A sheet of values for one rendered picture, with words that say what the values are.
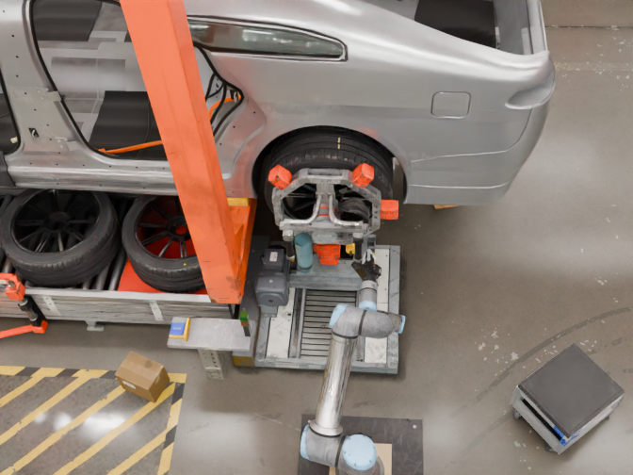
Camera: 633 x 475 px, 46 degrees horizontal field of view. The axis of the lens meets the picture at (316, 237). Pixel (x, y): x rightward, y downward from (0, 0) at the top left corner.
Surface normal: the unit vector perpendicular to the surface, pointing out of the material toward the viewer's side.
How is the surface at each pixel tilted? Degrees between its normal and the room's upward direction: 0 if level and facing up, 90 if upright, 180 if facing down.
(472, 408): 0
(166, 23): 90
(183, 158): 90
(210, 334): 0
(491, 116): 90
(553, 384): 0
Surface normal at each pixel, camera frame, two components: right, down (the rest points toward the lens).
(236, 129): -0.08, 0.81
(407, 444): -0.04, -0.59
